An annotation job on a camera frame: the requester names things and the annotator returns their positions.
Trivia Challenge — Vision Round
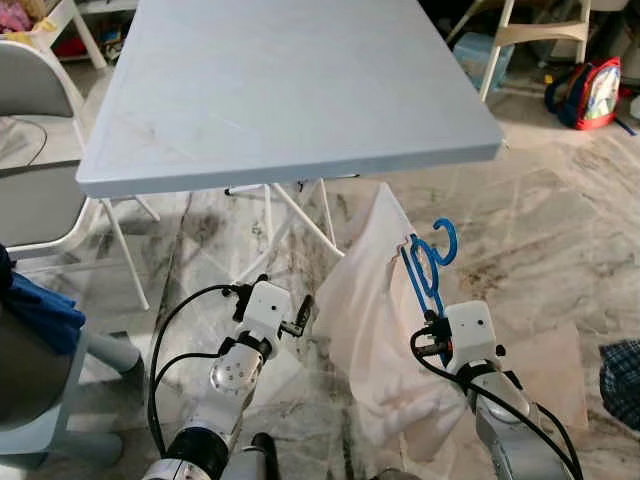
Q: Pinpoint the small white side table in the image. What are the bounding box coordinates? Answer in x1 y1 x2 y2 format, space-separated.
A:
0 0 107 71

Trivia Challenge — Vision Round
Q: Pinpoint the cream white garment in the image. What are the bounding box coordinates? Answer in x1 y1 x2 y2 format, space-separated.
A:
318 183 473 463

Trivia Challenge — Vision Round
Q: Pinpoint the blue plaid shirt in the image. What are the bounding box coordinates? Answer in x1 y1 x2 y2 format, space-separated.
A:
598 340 640 431

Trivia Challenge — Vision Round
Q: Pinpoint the white baby high chair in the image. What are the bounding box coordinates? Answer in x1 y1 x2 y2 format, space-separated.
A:
445 0 591 101

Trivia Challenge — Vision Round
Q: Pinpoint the light blue plastic box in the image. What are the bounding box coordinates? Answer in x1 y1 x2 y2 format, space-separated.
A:
452 32 516 91

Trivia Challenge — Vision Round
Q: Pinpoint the grey folding chair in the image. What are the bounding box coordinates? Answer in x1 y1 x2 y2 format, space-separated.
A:
0 40 101 276

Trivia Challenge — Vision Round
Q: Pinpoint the grey-blue folding table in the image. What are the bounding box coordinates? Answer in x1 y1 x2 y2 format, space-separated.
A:
77 0 504 311

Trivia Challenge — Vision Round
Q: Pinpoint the light blue plastic basket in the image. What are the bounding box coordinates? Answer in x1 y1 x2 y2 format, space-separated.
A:
0 330 141 469

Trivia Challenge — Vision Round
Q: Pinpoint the blue plastic clothes hanger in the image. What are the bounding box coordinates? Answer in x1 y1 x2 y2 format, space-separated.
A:
400 218 459 341

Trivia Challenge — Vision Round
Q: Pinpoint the robot left leg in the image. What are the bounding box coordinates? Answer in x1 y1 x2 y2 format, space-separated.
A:
230 432 282 480

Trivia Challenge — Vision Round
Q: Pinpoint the red and blue backpack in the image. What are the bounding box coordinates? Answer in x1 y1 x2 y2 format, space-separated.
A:
545 57 622 131

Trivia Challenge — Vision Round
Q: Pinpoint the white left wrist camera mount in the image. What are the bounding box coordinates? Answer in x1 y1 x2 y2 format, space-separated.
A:
240 282 293 346

